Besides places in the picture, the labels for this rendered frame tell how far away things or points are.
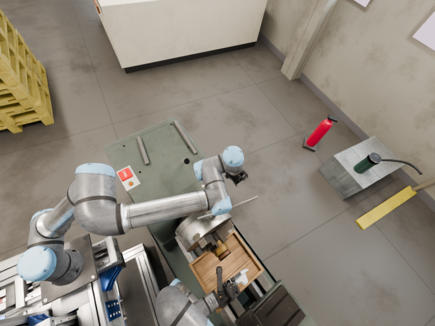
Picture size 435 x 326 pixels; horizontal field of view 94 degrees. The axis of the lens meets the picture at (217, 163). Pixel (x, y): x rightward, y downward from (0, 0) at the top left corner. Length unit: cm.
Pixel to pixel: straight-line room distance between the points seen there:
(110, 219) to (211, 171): 35
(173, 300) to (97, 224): 36
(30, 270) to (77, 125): 251
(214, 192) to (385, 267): 259
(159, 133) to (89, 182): 68
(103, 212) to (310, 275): 222
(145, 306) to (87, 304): 87
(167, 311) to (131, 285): 133
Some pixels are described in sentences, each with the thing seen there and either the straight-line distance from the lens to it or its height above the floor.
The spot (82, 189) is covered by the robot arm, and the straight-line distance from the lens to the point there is 73.
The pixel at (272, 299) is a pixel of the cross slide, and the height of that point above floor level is 97.
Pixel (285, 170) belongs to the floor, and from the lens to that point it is 285.
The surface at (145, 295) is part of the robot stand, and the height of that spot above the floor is 21.
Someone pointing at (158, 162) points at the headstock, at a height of 125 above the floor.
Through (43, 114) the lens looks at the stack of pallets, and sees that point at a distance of 345.
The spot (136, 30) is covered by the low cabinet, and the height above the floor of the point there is 63.
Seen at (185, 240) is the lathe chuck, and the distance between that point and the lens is 113.
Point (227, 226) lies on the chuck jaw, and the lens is 121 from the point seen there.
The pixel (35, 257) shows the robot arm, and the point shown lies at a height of 139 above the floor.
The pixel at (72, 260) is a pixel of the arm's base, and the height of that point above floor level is 124.
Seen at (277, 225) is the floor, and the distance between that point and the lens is 251.
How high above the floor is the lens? 228
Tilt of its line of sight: 59 degrees down
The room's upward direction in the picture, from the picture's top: 11 degrees clockwise
